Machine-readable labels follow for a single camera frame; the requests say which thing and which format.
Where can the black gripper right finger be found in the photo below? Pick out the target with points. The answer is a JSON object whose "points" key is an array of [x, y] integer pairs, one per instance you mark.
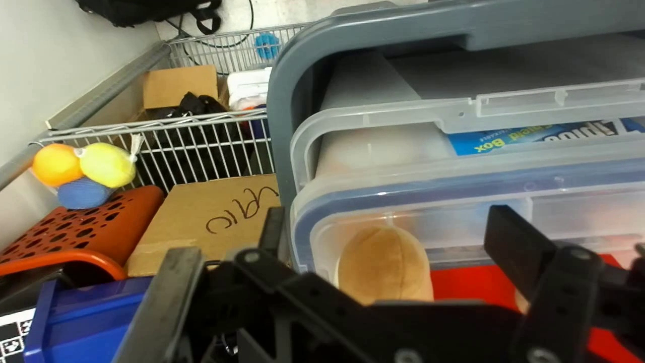
{"points": [[558, 302]]}

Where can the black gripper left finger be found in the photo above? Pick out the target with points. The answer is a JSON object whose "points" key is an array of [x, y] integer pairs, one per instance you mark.
{"points": [[161, 309]]}

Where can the tan bread roll plushy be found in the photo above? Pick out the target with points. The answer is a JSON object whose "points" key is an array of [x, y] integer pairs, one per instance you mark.
{"points": [[383, 264]]}

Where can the blue plastic bin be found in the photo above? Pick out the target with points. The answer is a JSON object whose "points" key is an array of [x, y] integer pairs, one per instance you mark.
{"points": [[81, 322]]}

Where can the cardboard box with handwriting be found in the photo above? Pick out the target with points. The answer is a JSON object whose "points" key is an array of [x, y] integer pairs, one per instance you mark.
{"points": [[195, 214]]}

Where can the orange perforated basket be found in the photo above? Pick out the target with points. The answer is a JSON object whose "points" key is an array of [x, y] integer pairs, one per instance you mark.
{"points": [[73, 228]]}

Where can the clear container blue latches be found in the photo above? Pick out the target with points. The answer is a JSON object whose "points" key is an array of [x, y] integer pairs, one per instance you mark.
{"points": [[471, 203]]}

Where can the blue ball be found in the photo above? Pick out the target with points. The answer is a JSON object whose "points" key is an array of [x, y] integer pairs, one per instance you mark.
{"points": [[81, 193]]}

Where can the white printed box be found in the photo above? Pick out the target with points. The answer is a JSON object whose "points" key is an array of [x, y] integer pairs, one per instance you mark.
{"points": [[13, 335]]}

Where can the yellow ball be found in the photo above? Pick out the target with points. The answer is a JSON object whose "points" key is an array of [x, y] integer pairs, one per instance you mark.
{"points": [[107, 164]]}

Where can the orange ball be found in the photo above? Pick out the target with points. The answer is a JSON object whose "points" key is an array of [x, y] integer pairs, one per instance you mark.
{"points": [[56, 164]]}

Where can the black bundled item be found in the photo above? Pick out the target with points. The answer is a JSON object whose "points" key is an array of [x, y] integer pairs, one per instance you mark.
{"points": [[198, 103]]}

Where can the small cardboard box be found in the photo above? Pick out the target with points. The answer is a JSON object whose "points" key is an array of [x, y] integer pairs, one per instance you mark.
{"points": [[174, 83]]}

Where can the white packet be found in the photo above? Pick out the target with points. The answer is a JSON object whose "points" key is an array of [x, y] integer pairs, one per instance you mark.
{"points": [[248, 87]]}

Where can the clear plastic container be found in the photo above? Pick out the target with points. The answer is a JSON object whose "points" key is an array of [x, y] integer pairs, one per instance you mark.
{"points": [[376, 142]]}

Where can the gray plastic tote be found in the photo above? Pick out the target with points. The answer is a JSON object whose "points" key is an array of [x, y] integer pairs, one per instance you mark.
{"points": [[303, 73]]}

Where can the blue round disc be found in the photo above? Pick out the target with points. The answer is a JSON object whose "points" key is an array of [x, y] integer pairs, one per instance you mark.
{"points": [[266, 44]]}

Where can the black backpack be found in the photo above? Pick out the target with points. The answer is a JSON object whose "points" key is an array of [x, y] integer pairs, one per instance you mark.
{"points": [[141, 11]]}

